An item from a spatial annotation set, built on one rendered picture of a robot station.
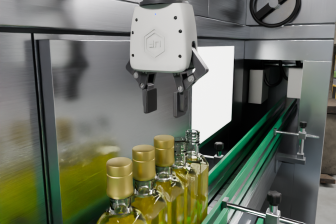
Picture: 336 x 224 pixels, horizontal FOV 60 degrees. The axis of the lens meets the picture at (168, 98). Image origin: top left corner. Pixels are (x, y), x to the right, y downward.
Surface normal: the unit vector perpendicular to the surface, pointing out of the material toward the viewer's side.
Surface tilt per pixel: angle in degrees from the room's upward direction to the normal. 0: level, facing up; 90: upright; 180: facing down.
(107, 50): 90
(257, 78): 90
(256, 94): 90
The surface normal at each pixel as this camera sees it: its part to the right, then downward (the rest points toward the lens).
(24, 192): 0.87, 0.09
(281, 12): -0.49, 0.16
